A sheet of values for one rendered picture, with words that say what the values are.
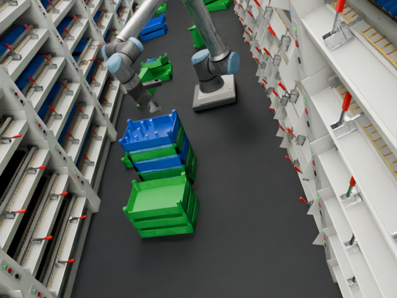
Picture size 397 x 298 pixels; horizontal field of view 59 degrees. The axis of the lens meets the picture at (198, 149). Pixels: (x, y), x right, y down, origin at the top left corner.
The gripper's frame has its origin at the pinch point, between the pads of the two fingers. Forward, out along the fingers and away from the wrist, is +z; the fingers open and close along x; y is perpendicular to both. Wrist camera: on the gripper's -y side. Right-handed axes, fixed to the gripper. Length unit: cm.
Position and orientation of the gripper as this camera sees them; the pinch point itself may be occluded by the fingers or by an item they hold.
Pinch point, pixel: (160, 107)
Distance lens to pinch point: 191.7
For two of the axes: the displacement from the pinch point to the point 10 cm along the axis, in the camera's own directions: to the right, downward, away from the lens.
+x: 3.9, 4.9, -7.8
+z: 5.2, 5.8, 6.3
